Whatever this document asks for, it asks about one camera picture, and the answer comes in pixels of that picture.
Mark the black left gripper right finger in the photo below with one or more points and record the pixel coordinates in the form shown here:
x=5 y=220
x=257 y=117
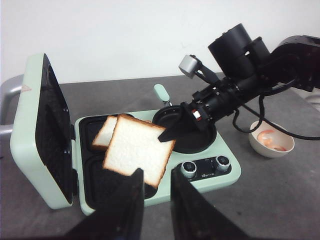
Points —
x=194 y=218

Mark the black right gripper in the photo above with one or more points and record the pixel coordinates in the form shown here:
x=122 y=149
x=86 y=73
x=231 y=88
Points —
x=209 y=105

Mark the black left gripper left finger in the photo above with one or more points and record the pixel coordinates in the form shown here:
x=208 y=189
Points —
x=119 y=218

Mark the pink shrimp pieces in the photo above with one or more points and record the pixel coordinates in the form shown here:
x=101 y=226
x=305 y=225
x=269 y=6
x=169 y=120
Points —
x=266 y=138

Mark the beige ribbed bowl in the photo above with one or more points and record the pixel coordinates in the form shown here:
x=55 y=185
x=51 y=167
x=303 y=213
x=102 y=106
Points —
x=279 y=138

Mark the sandwich maker hinged lid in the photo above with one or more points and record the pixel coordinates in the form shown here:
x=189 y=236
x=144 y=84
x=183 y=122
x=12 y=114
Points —
x=41 y=138

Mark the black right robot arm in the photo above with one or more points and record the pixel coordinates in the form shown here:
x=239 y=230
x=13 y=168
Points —
x=250 y=71

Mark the black round frying pan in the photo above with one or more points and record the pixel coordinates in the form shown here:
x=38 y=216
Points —
x=189 y=139

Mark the left silver control knob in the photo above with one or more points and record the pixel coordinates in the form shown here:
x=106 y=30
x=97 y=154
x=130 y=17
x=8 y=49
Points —
x=188 y=168

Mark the silver control knob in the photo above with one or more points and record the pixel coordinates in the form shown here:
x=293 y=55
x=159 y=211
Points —
x=223 y=163
x=188 y=168

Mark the right silver control knob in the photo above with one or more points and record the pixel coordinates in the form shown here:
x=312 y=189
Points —
x=223 y=163

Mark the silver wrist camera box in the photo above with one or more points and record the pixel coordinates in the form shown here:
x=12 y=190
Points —
x=189 y=65

